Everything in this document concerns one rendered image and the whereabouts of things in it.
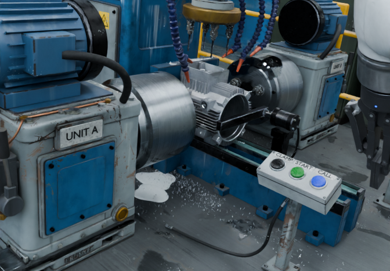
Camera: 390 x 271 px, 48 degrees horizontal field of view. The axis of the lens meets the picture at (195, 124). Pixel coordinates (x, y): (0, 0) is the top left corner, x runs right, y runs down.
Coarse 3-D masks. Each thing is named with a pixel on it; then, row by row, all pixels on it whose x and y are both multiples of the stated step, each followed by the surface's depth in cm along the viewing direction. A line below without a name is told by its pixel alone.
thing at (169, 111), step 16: (112, 80) 115; (144, 80) 115; (160, 80) 118; (176, 80) 121; (144, 96) 110; (160, 96) 113; (176, 96) 116; (144, 112) 109; (160, 112) 111; (176, 112) 115; (192, 112) 119; (144, 128) 108; (160, 128) 111; (176, 128) 115; (192, 128) 120; (144, 144) 109; (160, 144) 112; (176, 144) 118; (144, 160) 113; (160, 160) 120
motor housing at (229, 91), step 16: (192, 96) 139; (208, 96) 137; (224, 96) 135; (240, 96) 141; (208, 112) 134; (224, 112) 150; (240, 112) 146; (208, 128) 135; (240, 128) 145; (224, 144) 140
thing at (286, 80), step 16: (256, 64) 155; (272, 64) 154; (288, 64) 160; (240, 80) 160; (256, 80) 156; (272, 80) 152; (288, 80) 156; (256, 96) 157; (272, 96) 153; (288, 96) 157
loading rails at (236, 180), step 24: (192, 144) 144; (240, 144) 144; (192, 168) 146; (216, 168) 139; (240, 168) 132; (216, 192) 136; (240, 192) 134; (264, 192) 128; (360, 192) 120; (264, 216) 126; (312, 216) 119; (336, 216) 114; (312, 240) 117; (336, 240) 117
